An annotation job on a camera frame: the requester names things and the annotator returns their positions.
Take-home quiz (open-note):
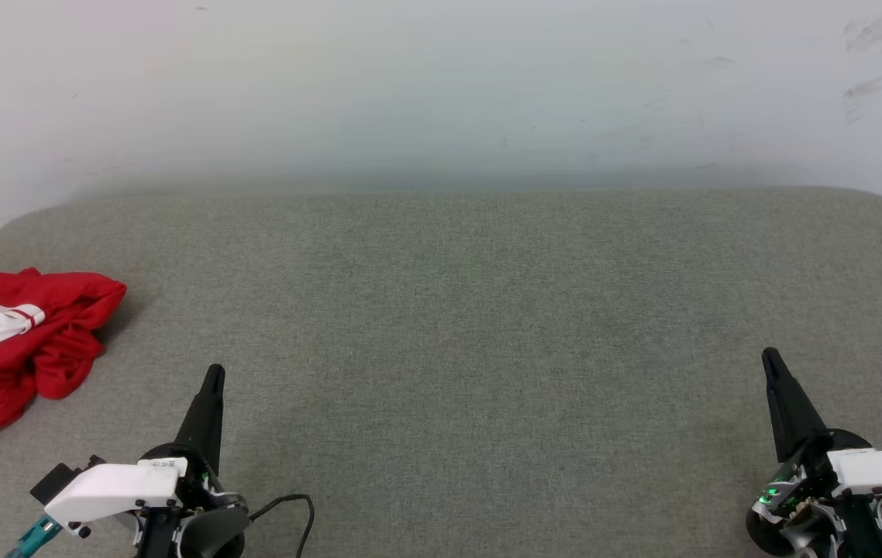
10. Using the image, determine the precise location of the red and white jersey shirt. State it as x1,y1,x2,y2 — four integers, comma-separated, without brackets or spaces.
0,263,128,435

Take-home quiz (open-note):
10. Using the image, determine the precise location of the thin black cable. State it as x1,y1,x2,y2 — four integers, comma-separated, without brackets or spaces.
247,494,315,558

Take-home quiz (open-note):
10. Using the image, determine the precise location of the teal-plug left camera cable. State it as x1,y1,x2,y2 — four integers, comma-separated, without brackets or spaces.
5,515,64,558

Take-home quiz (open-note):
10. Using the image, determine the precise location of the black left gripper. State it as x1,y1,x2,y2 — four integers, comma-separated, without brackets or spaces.
135,364,250,558

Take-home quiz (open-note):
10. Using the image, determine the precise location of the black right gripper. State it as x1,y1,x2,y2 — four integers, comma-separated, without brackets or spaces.
746,347,882,558

